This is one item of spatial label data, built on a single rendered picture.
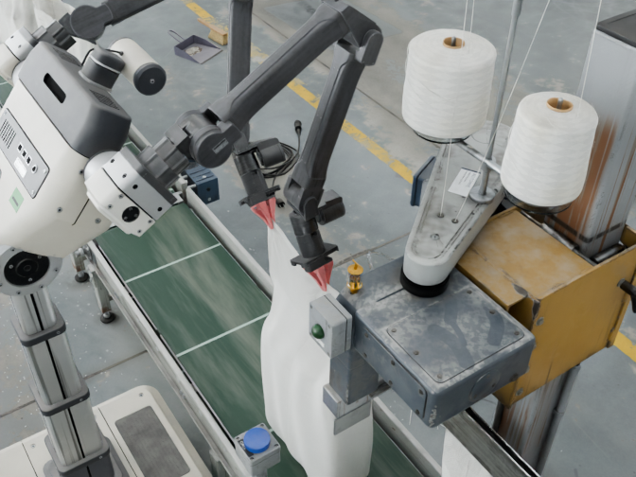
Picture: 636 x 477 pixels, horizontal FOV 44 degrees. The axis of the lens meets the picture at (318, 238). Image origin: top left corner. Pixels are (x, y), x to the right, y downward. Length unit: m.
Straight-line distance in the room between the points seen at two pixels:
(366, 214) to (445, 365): 2.47
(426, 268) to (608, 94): 0.44
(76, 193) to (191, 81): 3.30
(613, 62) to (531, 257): 0.39
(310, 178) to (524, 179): 0.52
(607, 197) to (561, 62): 3.76
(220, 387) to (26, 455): 0.63
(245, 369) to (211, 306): 0.32
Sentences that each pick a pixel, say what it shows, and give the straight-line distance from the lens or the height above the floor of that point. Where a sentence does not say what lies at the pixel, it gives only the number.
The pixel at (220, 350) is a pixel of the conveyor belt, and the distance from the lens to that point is 2.62.
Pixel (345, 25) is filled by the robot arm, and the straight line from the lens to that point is 1.55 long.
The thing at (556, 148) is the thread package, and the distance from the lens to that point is 1.31.
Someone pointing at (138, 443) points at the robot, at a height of 0.26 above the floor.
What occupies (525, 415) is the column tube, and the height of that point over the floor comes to 0.77.
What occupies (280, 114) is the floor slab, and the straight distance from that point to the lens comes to 4.49.
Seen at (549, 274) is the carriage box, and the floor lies 1.33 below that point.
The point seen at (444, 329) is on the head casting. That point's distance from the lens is 1.39.
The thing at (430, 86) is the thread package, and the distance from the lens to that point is 1.45.
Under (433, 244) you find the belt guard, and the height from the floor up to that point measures 1.42.
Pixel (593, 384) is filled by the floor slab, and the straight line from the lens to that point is 3.20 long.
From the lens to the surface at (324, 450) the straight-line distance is 2.08.
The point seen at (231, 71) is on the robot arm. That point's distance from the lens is 1.99.
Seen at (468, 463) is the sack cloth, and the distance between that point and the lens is 1.66.
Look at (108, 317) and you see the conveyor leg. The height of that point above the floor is 0.02.
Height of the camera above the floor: 2.34
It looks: 40 degrees down
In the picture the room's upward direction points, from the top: 1 degrees clockwise
